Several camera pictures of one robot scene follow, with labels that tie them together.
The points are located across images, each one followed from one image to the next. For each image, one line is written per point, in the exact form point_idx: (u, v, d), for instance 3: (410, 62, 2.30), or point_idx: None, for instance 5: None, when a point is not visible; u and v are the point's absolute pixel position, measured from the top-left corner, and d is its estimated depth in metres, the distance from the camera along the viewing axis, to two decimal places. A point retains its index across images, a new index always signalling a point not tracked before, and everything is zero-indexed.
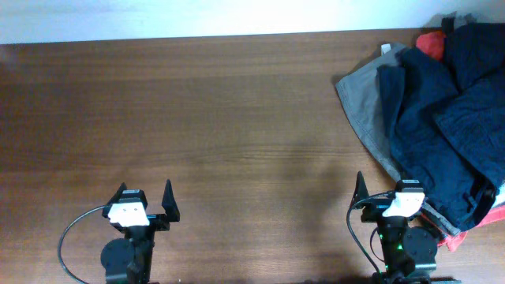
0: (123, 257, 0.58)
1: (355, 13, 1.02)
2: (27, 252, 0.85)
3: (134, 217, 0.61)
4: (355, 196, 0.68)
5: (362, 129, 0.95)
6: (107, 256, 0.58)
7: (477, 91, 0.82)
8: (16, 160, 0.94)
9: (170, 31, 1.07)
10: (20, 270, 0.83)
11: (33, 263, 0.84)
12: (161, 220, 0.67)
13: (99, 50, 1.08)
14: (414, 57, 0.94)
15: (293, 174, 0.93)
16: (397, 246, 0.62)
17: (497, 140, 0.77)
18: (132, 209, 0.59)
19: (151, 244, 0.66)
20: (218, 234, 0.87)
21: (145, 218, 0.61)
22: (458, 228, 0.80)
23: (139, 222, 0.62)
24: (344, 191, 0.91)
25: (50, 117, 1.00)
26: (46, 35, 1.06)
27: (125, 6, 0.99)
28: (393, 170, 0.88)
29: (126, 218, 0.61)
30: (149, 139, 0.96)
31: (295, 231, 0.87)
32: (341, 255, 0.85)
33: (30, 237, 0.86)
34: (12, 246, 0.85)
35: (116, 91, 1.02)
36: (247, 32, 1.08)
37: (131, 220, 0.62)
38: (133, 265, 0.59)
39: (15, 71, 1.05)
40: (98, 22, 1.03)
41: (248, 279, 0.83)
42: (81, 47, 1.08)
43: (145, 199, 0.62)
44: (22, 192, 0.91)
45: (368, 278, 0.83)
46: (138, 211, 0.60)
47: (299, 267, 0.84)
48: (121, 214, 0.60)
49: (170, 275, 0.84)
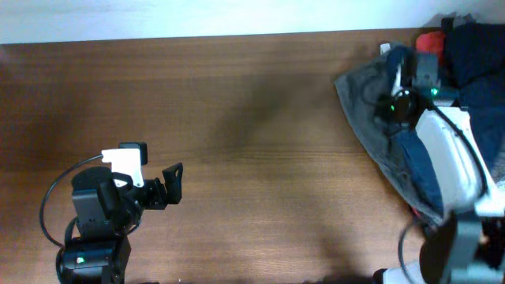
0: (99, 180, 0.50)
1: (357, 11, 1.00)
2: (35, 252, 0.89)
3: (128, 162, 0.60)
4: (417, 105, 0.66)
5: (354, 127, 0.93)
6: (83, 177, 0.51)
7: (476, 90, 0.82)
8: (19, 162, 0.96)
9: (170, 31, 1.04)
10: (32, 270, 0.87)
11: (43, 262, 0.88)
12: (157, 186, 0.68)
13: (95, 49, 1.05)
14: None
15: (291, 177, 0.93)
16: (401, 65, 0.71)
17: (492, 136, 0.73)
18: (127, 153, 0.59)
19: (138, 211, 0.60)
20: (218, 233, 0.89)
21: (138, 166, 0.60)
22: None
23: (132, 173, 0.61)
24: (343, 191, 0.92)
25: (47, 116, 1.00)
26: (40, 35, 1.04)
27: (125, 5, 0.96)
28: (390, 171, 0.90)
29: (121, 162, 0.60)
30: (149, 138, 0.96)
31: (295, 230, 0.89)
32: (338, 254, 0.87)
33: (36, 237, 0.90)
34: (20, 246, 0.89)
35: (114, 90, 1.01)
36: (246, 32, 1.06)
37: (125, 166, 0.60)
38: (109, 190, 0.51)
39: (12, 71, 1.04)
40: (95, 23, 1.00)
41: (248, 279, 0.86)
42: (77, 47, 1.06)
43: (144, 151, 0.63)
44: (28, 192, 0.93)
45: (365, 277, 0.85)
46: (132, 155, 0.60)
47: (300, 267, 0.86)
48: (117, 157, 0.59)
49: (170, 275, 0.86)
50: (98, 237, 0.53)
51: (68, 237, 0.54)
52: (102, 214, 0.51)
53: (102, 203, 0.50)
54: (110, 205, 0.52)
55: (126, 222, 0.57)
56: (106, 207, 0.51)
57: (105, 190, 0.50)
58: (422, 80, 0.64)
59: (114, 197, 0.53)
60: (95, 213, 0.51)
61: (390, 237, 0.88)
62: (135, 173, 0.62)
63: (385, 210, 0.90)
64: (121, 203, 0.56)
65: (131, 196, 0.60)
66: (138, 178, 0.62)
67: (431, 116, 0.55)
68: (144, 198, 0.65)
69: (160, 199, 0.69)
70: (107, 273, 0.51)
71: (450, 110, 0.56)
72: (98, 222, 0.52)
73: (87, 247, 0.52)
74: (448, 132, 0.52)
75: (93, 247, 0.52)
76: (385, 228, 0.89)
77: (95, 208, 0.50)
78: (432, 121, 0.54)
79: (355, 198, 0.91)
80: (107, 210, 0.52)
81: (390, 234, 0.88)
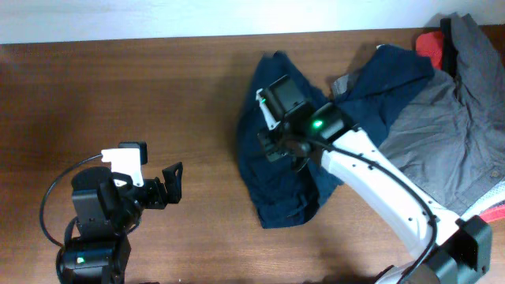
0: (98, 179, 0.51)
1: (357, 11, 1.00)
2: (35, 251, 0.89)
3: (128, 162, 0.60)
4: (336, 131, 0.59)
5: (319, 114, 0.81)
6: (84, 176, 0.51)
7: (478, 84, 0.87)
8: (18, 161, 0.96)
9: (171, 31, 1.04)
10: (31, 270, 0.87)
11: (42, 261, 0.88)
12: (157, 185, 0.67)
13: (96, 49, 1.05)
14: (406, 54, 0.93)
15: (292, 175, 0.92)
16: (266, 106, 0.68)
17: (492, 136, 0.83)
18: (128, 153, 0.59)
19: (138, 211, 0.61)
20: (219, 233, 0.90)
21: (138, 166, 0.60)
22: None
23: (132, 173, 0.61)
24: (342, 191, 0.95)
25: (47, 115, 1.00)
26: (42, 35, 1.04)
27: (126, 5, 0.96)
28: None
29: (120, 162, 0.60)
30: (149, 139, 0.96)
31: (296, 230, 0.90)
32: (340, 254, 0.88)
33: (37, 237, 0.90)
34: (20, 245, 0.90)
35: (114, 89, 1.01)
36: (247, 32, 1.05)
37: (124, 166, 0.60)
38: (109, 190, 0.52)
39: (14, 70, 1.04)
40: (95, 22, 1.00)
41: (248, 279, 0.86)
42: (78, 46, 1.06)
43: (144, 151, 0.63)
44: (28, 192, 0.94)
45: (365, 277, 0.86)
46: (132, 156, 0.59)
47: (299, 268, 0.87)
48: (117, 157, 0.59)
49: (170, 274, 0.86)
50: (98, 236, 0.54)
51: (68, 237, 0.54)
52: (102, 214, 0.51)
53: (102, 202, 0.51)
54: (110, 205, 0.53)
55: (126, 223, 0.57)
56: (106, 207, 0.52)
57: (105, 191, 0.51)
58: (298, 107, 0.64)
59: (114, 197, 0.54)
60: (95, 212, 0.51)
61: (391, 238, 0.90)
62: (135, 173, 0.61)
63: None
64: (121, 203, 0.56)
65: (132, 196, 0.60)
66: (138, 178, 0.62)
67: (338, 155, 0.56)
68: (144, 198, 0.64)
69: (161, 199, 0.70)
70: (107, 272, 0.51)
71: (342, 140, 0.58)
72: (97, 221, 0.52)
73: (87, 247, 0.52)
74: (364, 168, 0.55)
75: (92, 246, 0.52)
76: (386, 228, 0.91)
77: (95, 207, 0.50)
78: (348, 167, 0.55)
79: (355, 198, 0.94)
80: (107, 210, 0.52)
81: (390, 233, 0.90)
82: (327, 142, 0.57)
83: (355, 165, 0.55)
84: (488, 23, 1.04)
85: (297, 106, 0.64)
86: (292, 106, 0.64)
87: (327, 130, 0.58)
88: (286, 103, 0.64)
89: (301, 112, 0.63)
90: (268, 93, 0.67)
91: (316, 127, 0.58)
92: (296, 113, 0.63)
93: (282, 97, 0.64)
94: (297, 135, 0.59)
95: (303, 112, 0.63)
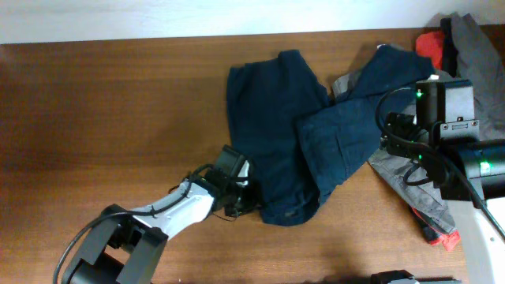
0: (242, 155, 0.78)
1: (358, 10, 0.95)
2: (41, 251, 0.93)
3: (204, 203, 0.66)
4: (474, 177, 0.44)
5: (313, 121, 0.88)
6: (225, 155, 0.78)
7: (481, 87, 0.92)
8: (20, 163, 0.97)
9: (170, 31, 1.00)
10: (38, 267, 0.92)
11: (48, 259, 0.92)
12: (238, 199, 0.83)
13: (91, 48, 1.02)
14: (398, 53, 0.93)
15: (291, 173, 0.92)
16: (422, 103, 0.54)
17: (491, 133, 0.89)
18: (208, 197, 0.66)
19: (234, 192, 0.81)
20: (218, 234, 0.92)
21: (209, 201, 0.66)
22: (450, 226, 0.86)
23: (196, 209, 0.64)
24: (344, 192, 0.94)
25: (44, 117, 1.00)
26: (33, 37, 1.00)
27: (122, 6, 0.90)
28: (386, 173, 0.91)
29: (203, 206, 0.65)
30: (143, 137, 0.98)
31: (295, 230, 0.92)
32: (338, 255, 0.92)
33: (40, 237, 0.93)
34: (25, 245, 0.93)
35: (113, 91, 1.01)
36: (246, 31, 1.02)
37: (200, 208, 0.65)
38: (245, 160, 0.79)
39: (9, 71, 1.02)
40: (91, 24, 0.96)
41: (248, 279, 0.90)
42: (71, 46, 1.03)
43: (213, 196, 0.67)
44: (28, 194, 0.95)
45: (359, 276, 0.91)
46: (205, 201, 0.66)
47: (298, 268, 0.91)
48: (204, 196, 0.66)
49: (170, 275, 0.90)
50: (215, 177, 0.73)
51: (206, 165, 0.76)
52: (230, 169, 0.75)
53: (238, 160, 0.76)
54: (233, 170, 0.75)
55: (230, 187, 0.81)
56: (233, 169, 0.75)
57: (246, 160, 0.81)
58: (458, 128, 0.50)
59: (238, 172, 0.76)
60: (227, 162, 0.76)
61: (390, 238, 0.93)
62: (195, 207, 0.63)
63: (384, 211, 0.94)
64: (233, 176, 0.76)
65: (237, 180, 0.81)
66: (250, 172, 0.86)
67: (482, 222, 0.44)
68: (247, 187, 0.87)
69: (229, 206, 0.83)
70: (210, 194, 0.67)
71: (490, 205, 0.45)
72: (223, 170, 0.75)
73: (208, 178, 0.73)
74: (495, 243, 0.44)
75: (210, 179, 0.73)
76: (386, 228, 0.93)
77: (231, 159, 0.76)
78: (481, 236, 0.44)
79: (355, 198, 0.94)
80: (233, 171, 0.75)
81: (390, 233, 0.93)
82: (477, 189, 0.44)
83: (492, 238, 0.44)
84: (487, 23, 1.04)
85: (460, 121, 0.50)
86: (453, 122, 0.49)
87: (490, 174, 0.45)
88: (447, 115, 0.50)
89: (458, 139, 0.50)
90: (429, 90, 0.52)
91: (476, 164, 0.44)
92: (453, 138, 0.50)
93: (449, 107, 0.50)
94: (448, 158, 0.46)
95: (457, 139, 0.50)
